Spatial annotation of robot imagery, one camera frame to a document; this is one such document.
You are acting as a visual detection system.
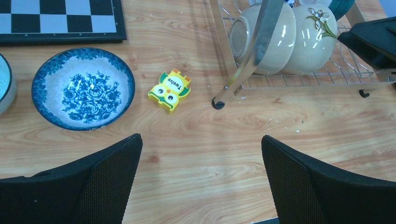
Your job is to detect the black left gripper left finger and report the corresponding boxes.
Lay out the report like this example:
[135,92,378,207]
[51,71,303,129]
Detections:
[0,133,143,224]

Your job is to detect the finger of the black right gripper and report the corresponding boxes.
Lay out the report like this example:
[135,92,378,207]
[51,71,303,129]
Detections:
[338,17,396,70]

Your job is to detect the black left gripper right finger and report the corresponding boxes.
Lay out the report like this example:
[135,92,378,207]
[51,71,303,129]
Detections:
[261,135,396,224]

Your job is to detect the cream bowl green leaf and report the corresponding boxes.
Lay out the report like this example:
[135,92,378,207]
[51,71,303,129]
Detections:
[283,4,337,75]

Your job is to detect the white blue floral bowl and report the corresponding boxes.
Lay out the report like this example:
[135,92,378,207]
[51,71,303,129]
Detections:
[31,47,135,131]

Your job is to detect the pale green striped bowl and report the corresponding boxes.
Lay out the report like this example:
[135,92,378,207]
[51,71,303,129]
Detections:
[0,54,17,115]

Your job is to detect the steel two-tier dish rack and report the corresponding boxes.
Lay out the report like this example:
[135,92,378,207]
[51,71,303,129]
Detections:
[210,0,396,109]

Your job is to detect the teal white striped bowl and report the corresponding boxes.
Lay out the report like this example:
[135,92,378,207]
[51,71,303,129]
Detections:
[328,0,355,21]

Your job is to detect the plain cream bowl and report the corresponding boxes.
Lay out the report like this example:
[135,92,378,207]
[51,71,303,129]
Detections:
[229,2,296,75]

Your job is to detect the yellow green toy block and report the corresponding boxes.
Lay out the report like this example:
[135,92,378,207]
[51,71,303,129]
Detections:
[148,69,191,114]

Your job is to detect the black white chessboard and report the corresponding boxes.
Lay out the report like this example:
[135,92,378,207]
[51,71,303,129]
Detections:
[0,0,127,45]

